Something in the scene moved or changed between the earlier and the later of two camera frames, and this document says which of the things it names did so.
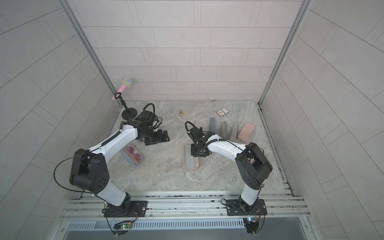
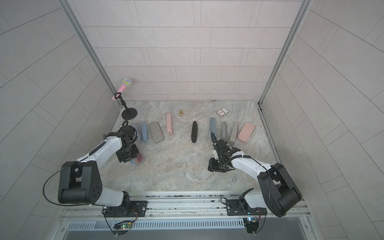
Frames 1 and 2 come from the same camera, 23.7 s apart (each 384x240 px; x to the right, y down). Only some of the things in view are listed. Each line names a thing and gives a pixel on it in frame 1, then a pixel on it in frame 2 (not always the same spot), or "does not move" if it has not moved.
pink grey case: [190, 163] -> [169, 123]
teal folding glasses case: [234, 134] does not move
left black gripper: [160, 138] -> [124, 158]
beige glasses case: [224, 130] does not move
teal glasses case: [213, 125] does not move
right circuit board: [252, 224] does not move
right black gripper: [194, 153] -> [211, 165]
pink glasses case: [246, 132] does not move
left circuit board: [124, 225] does not move
